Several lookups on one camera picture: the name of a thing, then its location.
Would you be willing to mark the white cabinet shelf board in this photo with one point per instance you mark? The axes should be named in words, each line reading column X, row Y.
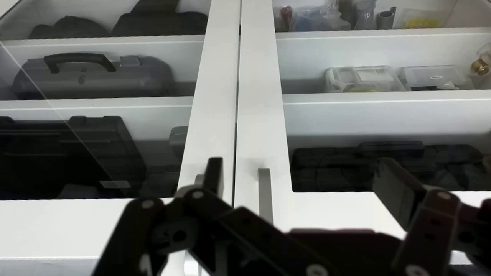
column 101, row 43
column 383, row 112
column 383, row 40
column 101, row 108

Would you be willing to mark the wide black tool case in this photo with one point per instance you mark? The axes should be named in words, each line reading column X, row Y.
column 368, row 166

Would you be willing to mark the brass fitting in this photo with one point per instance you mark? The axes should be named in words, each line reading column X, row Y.
column 482, row 62

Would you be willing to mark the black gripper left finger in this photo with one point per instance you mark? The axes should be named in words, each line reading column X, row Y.
column 153, row 235

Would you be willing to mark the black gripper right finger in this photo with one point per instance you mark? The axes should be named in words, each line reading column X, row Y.
column 439, row 235

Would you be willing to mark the clear bag of parts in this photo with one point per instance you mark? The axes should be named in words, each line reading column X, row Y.
column 311, row 16

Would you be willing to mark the small grey part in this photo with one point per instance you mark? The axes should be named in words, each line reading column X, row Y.
column 385, row 17

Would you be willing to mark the black hard case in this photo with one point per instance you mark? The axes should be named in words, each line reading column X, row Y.
column 161, row 20

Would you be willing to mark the white glass cabinet door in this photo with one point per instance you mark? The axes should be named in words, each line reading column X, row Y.
column 215, row 102
column 261, row 102

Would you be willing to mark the black soft bag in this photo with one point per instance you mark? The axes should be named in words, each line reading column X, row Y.
column 69, row 28

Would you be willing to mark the clear plastic storage box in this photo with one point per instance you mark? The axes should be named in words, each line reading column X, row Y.
column 362, row 79
column 434, row 77

